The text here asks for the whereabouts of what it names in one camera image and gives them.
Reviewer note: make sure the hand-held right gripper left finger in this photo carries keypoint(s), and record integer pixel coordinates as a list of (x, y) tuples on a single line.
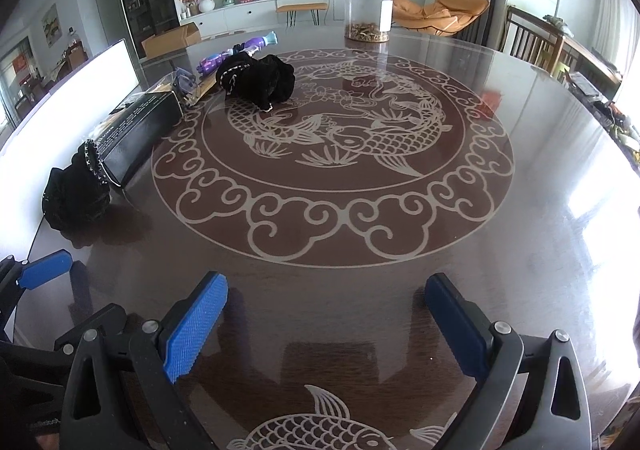
[(192, 330)]

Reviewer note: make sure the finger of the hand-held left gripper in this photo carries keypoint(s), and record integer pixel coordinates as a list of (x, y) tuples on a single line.
[(95, 322), (45, 270)]

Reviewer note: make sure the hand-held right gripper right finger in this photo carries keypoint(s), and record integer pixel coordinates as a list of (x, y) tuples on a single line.
[(457, 327)]

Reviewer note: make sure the black velvet cloth with studded trim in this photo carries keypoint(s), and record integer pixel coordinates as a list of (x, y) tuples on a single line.
[(75, 195)]

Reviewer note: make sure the long black cardboard box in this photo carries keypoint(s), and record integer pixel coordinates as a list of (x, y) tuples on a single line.
[(136, 130)]

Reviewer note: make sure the white storage box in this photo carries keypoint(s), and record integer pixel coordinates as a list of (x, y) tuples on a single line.
[(70, 95)]

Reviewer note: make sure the black velvet cloth with white stitching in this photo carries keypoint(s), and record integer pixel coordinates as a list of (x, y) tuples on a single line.
[(256, 79)]

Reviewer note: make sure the clear plastic bag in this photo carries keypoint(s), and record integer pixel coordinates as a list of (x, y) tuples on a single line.
[(181, 80)]

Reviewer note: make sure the silver metal cylinder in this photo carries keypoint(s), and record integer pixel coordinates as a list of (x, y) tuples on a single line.
[(200, 92)]

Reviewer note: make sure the brown cardboard box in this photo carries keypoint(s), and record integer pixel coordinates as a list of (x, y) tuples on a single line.
[(171, 40)]

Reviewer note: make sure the purple and teal toy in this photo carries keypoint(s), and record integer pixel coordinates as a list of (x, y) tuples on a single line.
[(235, 53)]

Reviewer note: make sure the cluttered wooden side table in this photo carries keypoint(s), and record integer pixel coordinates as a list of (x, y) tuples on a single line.
[(600, 80)]

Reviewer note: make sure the wooden dining chair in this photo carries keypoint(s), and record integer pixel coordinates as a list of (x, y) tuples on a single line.
[(532, 42)]

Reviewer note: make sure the white round vase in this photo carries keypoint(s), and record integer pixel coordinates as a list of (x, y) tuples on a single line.
[(206, 5)]

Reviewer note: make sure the orange lounge chair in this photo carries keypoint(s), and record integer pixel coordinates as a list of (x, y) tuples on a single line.
[(436, 10)]

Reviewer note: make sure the white tv cabinet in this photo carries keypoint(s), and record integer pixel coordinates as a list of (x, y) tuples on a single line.
[(260, 12)]

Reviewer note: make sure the clear plastic jar black lid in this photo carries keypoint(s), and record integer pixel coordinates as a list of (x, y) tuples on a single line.
[(367, 10)]

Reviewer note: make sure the orange bench with metal legs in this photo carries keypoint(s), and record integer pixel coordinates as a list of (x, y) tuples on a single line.
[(301, 11)]

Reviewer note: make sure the white sheer curtain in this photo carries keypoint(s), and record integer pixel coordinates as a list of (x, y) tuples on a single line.
[(620, 15)]

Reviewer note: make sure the framed wall picture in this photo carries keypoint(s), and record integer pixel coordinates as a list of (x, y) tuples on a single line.
[(50, 25)]

